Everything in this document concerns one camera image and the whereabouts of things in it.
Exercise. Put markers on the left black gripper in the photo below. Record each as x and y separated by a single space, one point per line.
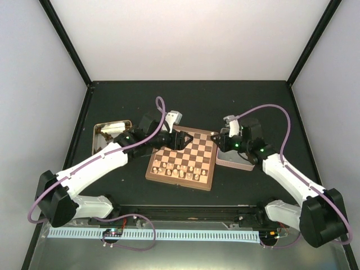
179 136

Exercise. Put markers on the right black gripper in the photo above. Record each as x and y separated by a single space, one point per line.
223 143

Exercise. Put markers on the second right white arm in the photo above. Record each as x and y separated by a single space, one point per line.
272 164

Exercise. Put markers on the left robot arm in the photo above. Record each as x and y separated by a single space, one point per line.
58 195

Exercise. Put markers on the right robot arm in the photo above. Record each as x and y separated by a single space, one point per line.
319 214

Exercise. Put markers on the second left white arm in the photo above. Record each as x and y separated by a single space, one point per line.
126 147

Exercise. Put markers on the pink tin with light pieces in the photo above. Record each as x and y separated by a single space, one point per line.
232 159

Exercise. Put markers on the wooden chess board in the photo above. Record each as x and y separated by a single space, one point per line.
200 153

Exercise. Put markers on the gold tin with dark pieces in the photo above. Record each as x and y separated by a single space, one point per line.
104 133

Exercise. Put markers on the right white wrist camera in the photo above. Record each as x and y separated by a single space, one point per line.
232 124

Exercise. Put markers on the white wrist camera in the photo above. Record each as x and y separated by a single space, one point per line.
232 124
172 118

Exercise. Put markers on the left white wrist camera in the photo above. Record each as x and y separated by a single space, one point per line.
172 118

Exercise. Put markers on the light blue cable duct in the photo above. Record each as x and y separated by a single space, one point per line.
158 234

